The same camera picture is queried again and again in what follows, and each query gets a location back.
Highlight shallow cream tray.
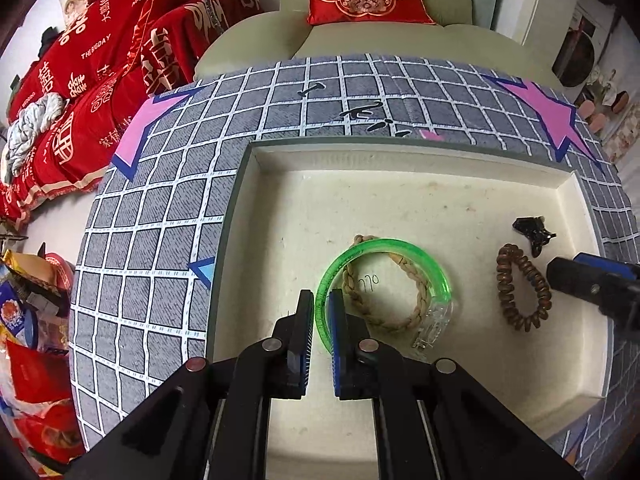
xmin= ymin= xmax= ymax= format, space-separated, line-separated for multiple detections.
xmin=206 ymin=139 xmax=615 ymax=480

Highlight red packet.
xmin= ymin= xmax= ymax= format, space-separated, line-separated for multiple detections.
xmin=5 ymin=340 xmax=71 ymax=403

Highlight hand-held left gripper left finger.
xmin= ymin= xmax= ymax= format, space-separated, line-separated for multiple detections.
xmin=70 ymin=289 xmax=316 ymax=480

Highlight white washing machine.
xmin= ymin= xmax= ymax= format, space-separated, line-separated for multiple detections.
xmin=550 ymin=0 xmax=621 ymax=88

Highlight round red coffee table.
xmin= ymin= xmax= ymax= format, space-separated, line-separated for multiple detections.
xmin=0 ymin=245 xmax=88 ymax=466

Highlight braided tan rope bracelet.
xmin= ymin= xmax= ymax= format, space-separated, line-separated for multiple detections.
xmin=341 ymin=234 xmax=435 ymax=333

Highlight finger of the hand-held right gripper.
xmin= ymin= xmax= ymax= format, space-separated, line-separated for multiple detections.
xmin=546 ymin=257 xmax=640 ymax=333
xmin=572 ymin=252 xmax=640 ymax=282

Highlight grey grid tablecloth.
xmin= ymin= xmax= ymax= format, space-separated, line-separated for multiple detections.
xmin=67 ymin=52 xmax=640 ymax=480

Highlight pink slippers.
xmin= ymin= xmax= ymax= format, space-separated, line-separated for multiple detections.
xmin=575 ymin=100 xmax=607 ymax=132

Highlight pale green armchair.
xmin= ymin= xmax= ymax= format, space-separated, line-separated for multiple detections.
xmin=194 ymin=0 xmax=556 ymax=86

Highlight blue snack packet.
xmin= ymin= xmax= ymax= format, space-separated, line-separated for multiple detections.
xmin=0 ymin=280 xmax=40 ymax=351

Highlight brown wooden bead bracelet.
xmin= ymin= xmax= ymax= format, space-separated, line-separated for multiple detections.
xmin=496 ymin=243 xmax=552 ymax=332

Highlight black hair clip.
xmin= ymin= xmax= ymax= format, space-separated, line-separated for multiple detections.
xmin=513 ymin=216 xmax=558 ymax=259

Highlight green translucent bangle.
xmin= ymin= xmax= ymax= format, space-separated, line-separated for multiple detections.
xmin=315 ymin=238 xmax=461 ymax=361

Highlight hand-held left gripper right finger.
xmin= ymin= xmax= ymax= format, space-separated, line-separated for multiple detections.
xmin=327 ymin=290 xmax=586 ymax=480

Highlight red-covered sofa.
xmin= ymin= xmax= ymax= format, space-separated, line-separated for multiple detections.
xmin=0 ymin=0 xmax=263 ymax=221

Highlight grey crumpled cloth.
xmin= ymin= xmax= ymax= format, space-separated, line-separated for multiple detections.
xmin=0 ymin=92 xmax=71 ymax=183

